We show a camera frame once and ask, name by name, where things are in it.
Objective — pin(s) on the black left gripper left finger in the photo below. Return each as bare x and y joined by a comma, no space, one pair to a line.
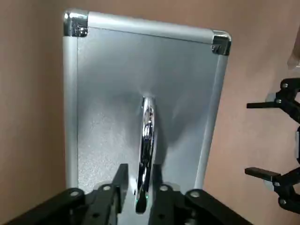
93,206

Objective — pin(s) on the aluminium medicine case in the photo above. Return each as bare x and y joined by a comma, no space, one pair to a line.
112,77

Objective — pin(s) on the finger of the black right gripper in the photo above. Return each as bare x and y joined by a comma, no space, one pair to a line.
290,98
288,187

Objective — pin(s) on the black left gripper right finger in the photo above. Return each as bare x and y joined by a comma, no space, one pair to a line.
182,208

